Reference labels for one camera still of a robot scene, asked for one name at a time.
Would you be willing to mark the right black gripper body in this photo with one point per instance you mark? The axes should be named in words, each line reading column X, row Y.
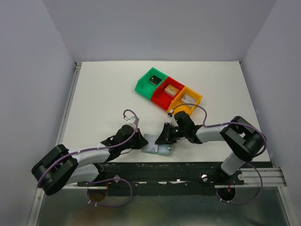
column 179, row 132

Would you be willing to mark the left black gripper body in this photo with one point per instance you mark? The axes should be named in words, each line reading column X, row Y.
column 133, row 144

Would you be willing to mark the grey-green card holder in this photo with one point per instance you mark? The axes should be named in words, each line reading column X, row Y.
column 153, row 137

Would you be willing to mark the silver VIP credit card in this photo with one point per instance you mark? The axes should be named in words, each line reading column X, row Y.
column 151, row 147

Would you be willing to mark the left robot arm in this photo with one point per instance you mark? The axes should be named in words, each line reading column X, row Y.
column 62, row 166

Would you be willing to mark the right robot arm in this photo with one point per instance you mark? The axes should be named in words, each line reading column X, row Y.
column 245, row 141

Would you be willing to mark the blue card sleeve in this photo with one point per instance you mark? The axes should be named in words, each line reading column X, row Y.
column 163, row 150

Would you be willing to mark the white card in yellow bin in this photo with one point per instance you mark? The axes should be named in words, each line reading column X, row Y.
column 186, row 99

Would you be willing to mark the tan card in red bin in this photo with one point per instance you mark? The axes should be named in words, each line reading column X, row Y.
column 171, row 90

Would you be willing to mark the black card in green bin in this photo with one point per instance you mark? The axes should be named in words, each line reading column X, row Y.
column 154, row 80

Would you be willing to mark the yellow plastic bin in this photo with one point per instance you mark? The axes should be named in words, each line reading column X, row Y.
column 177, row 106

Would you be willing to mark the red plastic bin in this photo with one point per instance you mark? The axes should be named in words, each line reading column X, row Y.
column 163, row 99

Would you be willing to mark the green plastic bin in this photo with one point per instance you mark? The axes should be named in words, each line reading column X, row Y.
column 144, row 88

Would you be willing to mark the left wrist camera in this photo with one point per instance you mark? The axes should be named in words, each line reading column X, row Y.
column 132, row 121

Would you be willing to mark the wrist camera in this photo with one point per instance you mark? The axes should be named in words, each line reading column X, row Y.
column 170, row 115
column 132, row 121

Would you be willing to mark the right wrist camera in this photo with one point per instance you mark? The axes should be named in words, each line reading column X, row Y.
column 170, row 115

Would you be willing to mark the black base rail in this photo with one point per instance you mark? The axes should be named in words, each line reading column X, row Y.
column 164, row 178

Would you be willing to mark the aluminium side rail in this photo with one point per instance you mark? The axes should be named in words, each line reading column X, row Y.
column 67, row 108

